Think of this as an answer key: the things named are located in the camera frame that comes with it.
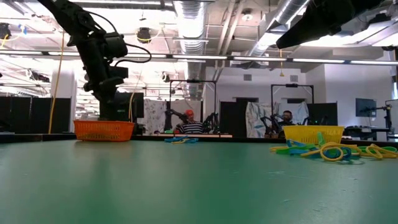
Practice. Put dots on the black background robot arm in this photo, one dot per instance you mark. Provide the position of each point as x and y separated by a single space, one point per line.
211 121
174 115
270 123

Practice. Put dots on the person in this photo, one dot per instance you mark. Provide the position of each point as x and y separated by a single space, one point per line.
191 126
287 118

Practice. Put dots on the blue rubber band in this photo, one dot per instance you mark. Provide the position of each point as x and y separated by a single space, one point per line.
169 140

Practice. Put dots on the tangled yellow rubber bands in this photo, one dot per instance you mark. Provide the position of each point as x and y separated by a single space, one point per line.
331 159

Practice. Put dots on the tangled blue rubber bands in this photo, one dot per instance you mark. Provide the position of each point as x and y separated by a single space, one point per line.
295 143

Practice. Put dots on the long LED light bar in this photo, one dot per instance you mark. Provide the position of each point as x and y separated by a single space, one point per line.
199 57

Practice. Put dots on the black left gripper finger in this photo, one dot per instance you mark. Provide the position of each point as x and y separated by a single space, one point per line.
108 109

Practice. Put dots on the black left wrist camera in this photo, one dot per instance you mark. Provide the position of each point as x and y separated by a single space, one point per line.
119 72

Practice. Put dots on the grey wall monitor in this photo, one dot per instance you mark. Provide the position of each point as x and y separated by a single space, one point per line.
366 108

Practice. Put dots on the silver ventilation duct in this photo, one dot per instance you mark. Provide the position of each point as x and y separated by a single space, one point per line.
280 18
191 25

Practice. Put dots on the green table mat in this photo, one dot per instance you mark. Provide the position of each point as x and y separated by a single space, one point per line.
199 186

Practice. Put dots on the black screen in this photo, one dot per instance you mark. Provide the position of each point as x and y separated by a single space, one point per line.
130 107

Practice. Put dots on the black frame stand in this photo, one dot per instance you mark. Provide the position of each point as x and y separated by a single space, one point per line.
292 85
192 81

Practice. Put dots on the yellow plastic basket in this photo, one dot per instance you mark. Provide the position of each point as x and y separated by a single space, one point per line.
311 133

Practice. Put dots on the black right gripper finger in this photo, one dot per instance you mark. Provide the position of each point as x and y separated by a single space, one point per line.
304 31

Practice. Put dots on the white patterned backdrop sheet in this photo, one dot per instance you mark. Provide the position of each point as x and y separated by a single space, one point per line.
155 112
255 116

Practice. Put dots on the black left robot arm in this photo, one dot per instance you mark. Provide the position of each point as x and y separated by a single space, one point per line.
90 46

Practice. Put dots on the black partition panel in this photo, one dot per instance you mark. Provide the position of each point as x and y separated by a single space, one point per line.
31 113

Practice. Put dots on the orange plastic basket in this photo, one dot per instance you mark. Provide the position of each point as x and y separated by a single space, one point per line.
102 130

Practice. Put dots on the yellow rubber band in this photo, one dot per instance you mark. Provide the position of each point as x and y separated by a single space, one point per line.
180 141

